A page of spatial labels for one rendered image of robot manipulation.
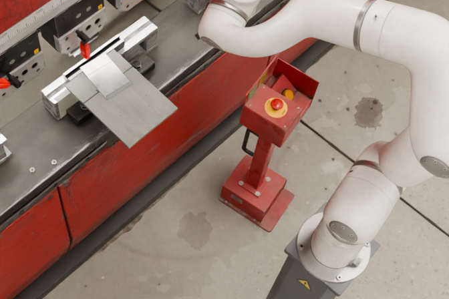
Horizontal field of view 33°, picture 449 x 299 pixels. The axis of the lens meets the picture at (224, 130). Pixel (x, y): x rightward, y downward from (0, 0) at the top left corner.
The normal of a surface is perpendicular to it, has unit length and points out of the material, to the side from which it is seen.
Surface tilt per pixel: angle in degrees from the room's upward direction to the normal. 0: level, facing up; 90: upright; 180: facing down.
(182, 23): 0
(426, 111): 60
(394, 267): 0
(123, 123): 0
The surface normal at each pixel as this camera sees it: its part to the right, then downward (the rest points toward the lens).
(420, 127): -0.85, 0.05
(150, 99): 0.09, -0.47
